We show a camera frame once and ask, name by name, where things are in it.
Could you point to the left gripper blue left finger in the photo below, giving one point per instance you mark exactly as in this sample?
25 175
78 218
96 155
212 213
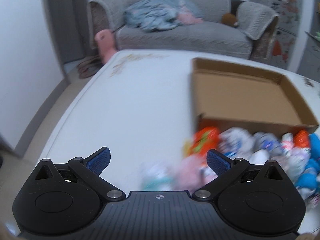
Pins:
98 161

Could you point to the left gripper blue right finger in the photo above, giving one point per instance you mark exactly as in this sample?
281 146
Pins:
218 162

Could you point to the orange plastic bag bundle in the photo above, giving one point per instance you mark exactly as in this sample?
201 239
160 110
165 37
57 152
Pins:
203 141

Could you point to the pink fluffy sock bundle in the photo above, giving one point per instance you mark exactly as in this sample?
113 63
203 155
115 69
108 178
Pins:
192 174

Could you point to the teal pink sock bundle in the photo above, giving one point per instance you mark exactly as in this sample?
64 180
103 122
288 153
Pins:
156 177

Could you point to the grey knitted sock bundle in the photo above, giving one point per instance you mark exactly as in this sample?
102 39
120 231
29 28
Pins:
236 140

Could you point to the brown cardboard box tray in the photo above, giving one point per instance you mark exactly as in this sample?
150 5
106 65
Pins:
227 95

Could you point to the floor rug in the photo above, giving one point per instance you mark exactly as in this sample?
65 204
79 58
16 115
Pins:
89 67

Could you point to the pink plastic stool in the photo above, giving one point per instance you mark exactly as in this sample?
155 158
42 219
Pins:
106 44

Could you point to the grey sofa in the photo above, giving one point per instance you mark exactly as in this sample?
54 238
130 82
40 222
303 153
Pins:
256 23

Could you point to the brown plush toy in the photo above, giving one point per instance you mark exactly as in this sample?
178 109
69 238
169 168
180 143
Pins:
229 20

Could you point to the light blue blanket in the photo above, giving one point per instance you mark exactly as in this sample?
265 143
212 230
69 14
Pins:
162 15

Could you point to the decorated grey refrigerator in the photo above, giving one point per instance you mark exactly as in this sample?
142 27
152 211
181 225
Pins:
289 12

